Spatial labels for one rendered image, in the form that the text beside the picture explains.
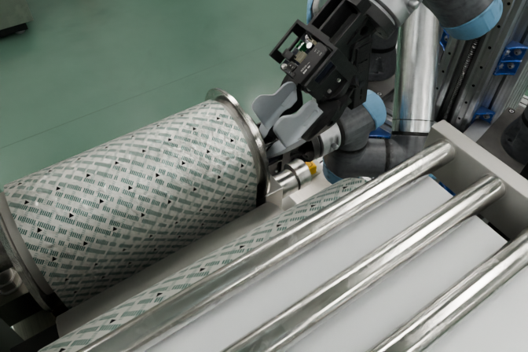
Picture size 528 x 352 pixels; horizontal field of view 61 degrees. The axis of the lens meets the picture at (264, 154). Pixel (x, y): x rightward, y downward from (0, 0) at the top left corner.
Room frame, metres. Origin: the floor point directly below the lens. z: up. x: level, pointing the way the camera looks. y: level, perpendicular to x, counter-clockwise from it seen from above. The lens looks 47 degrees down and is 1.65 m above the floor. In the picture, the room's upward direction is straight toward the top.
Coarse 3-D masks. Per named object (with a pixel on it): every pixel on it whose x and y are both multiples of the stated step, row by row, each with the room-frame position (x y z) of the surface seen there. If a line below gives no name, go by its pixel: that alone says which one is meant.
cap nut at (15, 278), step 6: (6, 270) 0.31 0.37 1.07; (12, 270) 0.32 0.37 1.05; (0, 276) 0.31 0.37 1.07; (6, 276) 0.31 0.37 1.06; (12, 276) 0.31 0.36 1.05; (18, 276) 0.32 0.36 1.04; (0, 282) 0.30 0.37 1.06; (6, 282) 0.30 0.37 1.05; (12, 282) 0.31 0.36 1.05; (18, 282) 0.31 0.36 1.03; (0, 288) 0.30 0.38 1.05; (6, 288) 0.30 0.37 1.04; (12, 288) 0.30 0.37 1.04; (6, 294) 0.30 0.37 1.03
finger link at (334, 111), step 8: (344, 96) 0.41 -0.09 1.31; (320, 104) 0.41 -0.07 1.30; (328, 104) 0.40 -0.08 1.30; (336, 104) 0.40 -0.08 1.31; (344, 104) 0.40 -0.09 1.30; (328, 112) 0.39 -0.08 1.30; (336, 112) 0.39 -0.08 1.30; (320, 120) 0.39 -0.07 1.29; (328, 120) 0.39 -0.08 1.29; (336, 120) 0.39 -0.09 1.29; (312, 128) 0.39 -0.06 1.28; (320, 128) 0.39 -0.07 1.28; (328, 128) 0.39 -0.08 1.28; (304, 136) 0.38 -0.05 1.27; (312, 136) 0.38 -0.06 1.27
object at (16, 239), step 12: (228, 108) 0.39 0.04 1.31; (252, 156) 0.34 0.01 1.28; (0, 192) 0.28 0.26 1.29; (0, 204) 0.25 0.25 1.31; (12, 216) 0.24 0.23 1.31; (12, 228) 0.23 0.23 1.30; (12, 240) 0.22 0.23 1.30; (24, 252) 0.21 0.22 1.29; (24, 264) 0.21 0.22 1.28; (36, 276) 0.20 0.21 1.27; (48, 288) 0.20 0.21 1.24
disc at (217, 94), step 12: (216, 96) 0.41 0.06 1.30; (228, 96) 0.39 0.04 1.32; (240, 108) 0.37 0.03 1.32; (240, 120) 0.37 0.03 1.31; (252, 132) 0.35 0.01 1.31; (252, 144) 0.35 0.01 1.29; (264, 156) 0.33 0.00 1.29; (264, 168) 0.33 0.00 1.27; (264, 180) 0.33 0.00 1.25; (264, 192) 0.33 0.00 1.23
